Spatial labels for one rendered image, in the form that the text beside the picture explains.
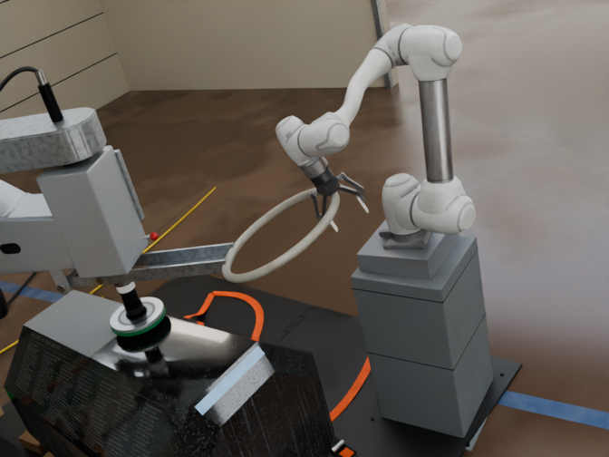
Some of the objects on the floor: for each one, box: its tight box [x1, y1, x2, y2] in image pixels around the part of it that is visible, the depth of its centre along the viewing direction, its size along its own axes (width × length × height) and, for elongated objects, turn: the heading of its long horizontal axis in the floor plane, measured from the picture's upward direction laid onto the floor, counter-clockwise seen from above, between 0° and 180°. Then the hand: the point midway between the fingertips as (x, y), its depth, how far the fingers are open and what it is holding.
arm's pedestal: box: [351, 234, 504, 452], centre depth 318 cm, size 50×50×80 cm
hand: (350, 217), depth 252 cm, fingers open, 12 cm apart
